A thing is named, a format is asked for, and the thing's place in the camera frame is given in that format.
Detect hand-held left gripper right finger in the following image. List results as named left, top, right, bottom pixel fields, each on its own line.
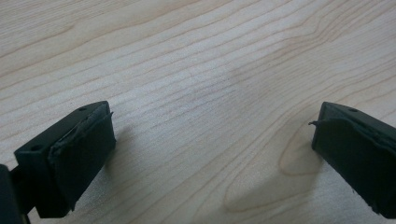
left=308, top=101, right=396, bottom=219

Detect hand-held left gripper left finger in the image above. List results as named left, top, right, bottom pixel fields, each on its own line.
left=13, top=100, right=117, bottom=219

